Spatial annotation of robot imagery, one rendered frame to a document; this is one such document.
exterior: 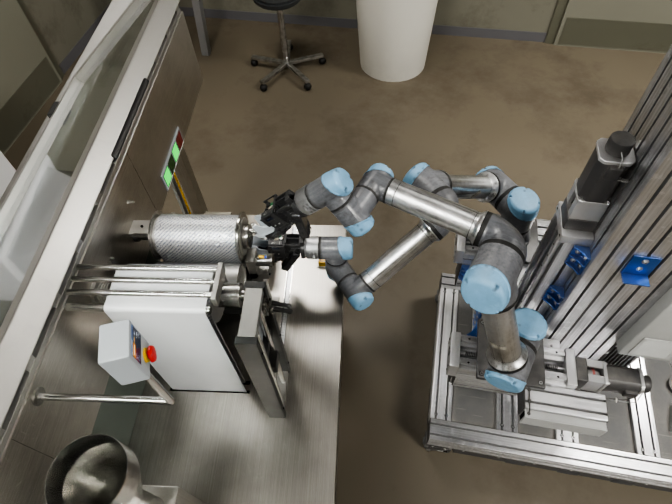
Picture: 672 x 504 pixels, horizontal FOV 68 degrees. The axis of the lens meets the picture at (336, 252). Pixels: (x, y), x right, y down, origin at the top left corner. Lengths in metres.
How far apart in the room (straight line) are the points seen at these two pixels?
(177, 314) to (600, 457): 1.85
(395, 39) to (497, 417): 2.63
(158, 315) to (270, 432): 0.57
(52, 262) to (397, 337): 2.25
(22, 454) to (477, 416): 1.75
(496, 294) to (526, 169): 2.39
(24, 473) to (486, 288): 1.07
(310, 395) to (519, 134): 2.67
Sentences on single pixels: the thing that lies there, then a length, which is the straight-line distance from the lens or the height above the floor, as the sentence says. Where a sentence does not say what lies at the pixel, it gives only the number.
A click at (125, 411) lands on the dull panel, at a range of 1.66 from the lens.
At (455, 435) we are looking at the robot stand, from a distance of 2.32.
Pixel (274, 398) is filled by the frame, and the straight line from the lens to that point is 1.44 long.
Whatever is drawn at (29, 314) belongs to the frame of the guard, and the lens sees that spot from 0.58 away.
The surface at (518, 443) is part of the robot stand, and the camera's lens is 2.38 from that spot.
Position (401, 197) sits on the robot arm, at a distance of 1.36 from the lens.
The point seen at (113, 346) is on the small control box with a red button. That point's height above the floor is 1.71.
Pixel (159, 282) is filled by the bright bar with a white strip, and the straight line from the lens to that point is 1.24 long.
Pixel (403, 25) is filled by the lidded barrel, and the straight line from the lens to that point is 3.82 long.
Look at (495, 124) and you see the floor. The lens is 3.84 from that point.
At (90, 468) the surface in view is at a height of 1.43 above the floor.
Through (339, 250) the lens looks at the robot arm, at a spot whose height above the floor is 1.14.
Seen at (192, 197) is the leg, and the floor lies 0.53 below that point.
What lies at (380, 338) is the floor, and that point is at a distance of 2.69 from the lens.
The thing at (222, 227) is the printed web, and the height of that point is 1.31.
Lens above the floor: 2.44
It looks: 55 degrees down
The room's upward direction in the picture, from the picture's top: 3 degrees counter-clockwise
